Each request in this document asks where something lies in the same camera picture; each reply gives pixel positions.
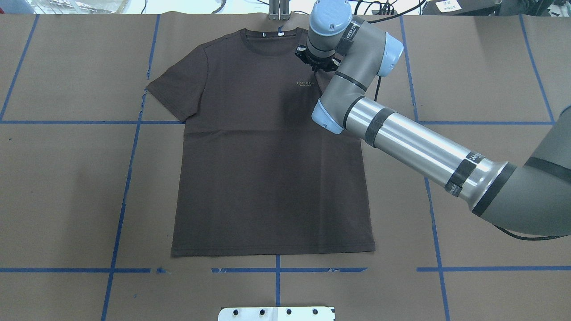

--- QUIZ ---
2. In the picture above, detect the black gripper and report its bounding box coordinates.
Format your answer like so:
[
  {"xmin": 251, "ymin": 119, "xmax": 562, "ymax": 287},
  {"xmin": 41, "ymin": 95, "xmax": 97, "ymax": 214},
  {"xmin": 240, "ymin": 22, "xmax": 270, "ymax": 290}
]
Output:
[{"xmin": 294, "ymin": 45, "xmax": 340, "ymax": 72}]

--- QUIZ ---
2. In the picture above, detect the dark brown t-shirt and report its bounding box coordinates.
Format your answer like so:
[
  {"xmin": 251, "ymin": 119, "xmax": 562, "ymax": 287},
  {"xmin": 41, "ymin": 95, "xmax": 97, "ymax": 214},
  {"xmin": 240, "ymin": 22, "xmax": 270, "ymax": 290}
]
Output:
[{"xmin": 146, "ymin": 28, "xmax": 376, "ymax": 257}]

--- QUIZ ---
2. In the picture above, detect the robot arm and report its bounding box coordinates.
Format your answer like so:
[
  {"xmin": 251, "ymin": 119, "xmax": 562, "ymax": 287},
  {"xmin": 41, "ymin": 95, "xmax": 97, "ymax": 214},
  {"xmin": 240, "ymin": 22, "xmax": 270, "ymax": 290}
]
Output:
[{"xmin": 296, "ymin": 0, "xmax": 571, "ymax": 238}]

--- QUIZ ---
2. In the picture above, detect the aluminium frame post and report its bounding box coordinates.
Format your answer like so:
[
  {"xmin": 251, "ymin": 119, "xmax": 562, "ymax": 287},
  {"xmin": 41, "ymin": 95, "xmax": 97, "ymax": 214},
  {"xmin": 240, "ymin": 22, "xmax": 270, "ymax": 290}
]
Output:
[{"xmin": 267, "ymin": 0, "xmax": 291, "ymax": 21}]

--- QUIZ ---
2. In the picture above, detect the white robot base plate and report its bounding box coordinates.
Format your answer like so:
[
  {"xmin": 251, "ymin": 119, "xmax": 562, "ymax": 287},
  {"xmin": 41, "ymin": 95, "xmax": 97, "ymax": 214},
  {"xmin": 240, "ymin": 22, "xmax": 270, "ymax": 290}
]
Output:
[{"xmin": 218, "ymin": 305, "xmax": 336, "ymax": 321}]

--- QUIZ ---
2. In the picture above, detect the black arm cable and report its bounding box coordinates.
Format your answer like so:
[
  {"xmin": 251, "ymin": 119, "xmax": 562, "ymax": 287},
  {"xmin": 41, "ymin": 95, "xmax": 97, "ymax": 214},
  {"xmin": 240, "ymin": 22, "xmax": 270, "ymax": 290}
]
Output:
[{"xmin": 493, "ymin": 224, "xmax": 571, "ymax": 242}]

